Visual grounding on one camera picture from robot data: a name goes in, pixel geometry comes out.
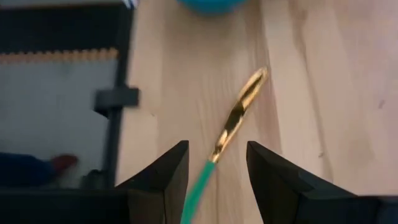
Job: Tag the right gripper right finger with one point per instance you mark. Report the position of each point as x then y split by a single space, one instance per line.
286 199

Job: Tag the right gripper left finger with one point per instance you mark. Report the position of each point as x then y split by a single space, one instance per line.
155 199

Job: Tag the blue bowl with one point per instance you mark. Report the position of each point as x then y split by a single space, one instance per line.
213 6

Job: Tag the white edge bracket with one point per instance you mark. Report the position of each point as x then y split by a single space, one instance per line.
130 3

